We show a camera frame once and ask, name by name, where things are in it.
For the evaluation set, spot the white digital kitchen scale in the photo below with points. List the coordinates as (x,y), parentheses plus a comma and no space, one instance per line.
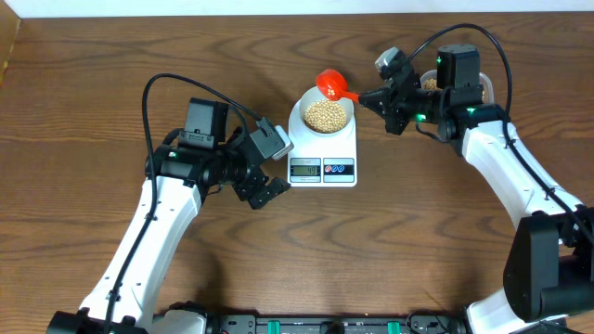
(321,160)

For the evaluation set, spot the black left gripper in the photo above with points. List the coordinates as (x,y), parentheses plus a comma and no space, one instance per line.
(254,180)

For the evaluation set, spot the clear plastic container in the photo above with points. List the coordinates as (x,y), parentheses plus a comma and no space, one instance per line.
(428,81)

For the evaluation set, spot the red measuring scoop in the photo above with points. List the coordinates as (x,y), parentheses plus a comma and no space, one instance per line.
(333,86)

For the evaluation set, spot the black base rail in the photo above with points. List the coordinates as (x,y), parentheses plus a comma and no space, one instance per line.
(325,325)

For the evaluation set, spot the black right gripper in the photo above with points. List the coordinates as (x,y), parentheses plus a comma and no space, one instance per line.
(394,123)

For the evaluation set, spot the white round bowl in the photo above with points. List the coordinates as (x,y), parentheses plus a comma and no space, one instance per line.
(348,125)

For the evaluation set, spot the pile of soybeans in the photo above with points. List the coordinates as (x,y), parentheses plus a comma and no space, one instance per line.
(397,105)

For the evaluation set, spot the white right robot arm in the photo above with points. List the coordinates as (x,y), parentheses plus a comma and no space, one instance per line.
(549,271)

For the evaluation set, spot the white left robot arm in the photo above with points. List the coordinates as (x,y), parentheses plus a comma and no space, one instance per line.
(180,174)

